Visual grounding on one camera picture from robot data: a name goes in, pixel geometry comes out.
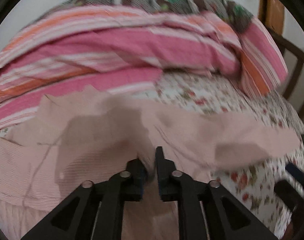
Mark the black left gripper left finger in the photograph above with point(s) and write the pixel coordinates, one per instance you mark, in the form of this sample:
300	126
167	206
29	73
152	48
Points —
94	211

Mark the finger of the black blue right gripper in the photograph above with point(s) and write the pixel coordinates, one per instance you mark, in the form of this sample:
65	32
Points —
296	173

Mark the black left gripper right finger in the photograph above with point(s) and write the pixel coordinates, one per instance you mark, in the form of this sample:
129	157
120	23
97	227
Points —
205	210

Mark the pink knit sweater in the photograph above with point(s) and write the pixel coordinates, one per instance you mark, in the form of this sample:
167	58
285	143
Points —
91	135

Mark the floral bed sheet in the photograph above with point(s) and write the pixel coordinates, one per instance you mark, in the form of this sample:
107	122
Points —
251	185

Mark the dark wooden footboard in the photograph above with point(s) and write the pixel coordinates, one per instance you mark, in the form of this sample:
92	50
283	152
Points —
293	87

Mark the pink striped quilt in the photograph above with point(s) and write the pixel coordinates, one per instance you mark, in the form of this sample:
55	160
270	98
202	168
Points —
109	46

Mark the brown wooden door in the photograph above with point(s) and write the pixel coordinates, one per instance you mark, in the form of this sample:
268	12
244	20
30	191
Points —
272	13

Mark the multicolour patterned blanket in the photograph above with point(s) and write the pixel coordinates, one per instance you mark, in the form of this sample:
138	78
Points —
229	11

